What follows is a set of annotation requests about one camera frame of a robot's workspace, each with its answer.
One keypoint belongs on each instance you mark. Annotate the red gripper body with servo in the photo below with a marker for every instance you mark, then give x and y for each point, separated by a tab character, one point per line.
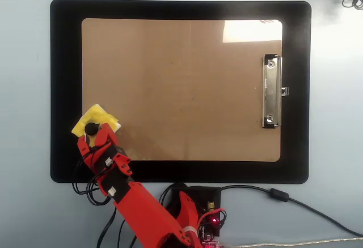
95	155

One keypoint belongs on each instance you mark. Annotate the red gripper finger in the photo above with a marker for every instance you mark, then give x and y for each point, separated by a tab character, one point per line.
106	137
83	146

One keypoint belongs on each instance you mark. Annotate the yellow sponge with black knob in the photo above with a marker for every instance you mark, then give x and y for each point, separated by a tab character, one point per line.
93	114

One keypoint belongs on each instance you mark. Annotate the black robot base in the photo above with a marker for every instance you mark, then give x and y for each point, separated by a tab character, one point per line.
198	192

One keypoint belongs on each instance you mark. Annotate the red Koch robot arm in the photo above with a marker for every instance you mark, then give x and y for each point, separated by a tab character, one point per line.
141	214

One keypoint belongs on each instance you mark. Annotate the black desk mat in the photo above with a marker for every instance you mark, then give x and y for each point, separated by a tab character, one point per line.
65	60

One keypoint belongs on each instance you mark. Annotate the brown clipboard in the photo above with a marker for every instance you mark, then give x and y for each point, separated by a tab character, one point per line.
198	89

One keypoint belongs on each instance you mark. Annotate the controller circuit board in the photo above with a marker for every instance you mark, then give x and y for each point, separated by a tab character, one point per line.
212	221

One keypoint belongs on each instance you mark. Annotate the metal clipboard clip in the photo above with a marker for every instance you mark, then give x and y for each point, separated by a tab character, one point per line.
270	94

